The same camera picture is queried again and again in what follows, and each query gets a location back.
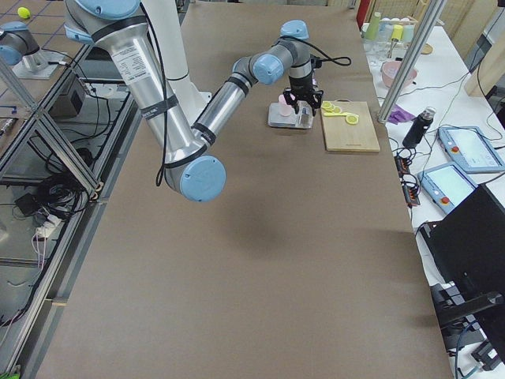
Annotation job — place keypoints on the black power strip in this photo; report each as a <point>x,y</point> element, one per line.
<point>409,183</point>

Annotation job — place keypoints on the blue teach pendant tablet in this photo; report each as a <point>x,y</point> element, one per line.
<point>470,149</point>

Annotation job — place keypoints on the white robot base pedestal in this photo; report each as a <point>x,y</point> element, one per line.
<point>164,18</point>

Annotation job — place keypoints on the black monitor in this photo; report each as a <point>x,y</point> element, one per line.
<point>468,249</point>

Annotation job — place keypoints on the yellow plastic knife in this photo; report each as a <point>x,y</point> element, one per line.
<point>344,114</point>

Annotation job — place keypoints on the wooden cutting board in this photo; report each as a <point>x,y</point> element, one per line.
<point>339,136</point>

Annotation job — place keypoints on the green cup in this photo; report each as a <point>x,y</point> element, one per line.
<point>373,26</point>

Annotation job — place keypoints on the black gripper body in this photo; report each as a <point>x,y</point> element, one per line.
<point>301,89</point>

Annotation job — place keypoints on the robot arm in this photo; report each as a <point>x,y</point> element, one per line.
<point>143,39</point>
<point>16,42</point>

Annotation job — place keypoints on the black thermos bottle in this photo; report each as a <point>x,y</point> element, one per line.
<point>419,127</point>

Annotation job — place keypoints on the pink plastic cup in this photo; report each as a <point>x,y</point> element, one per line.
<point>285,109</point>

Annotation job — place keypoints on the digital kitchen scale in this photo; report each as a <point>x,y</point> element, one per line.
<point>275,120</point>

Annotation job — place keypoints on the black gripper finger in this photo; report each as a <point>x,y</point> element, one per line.
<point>313,110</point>
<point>295,107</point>

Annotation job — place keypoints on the purple cloth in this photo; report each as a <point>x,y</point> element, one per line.
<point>400,115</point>

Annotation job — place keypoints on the aluminium frame post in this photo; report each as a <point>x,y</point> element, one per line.
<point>424,28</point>

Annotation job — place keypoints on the glass sauce bottle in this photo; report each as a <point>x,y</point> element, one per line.
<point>304,117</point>

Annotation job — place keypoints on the yellow cup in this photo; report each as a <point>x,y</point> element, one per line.
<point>396,34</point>

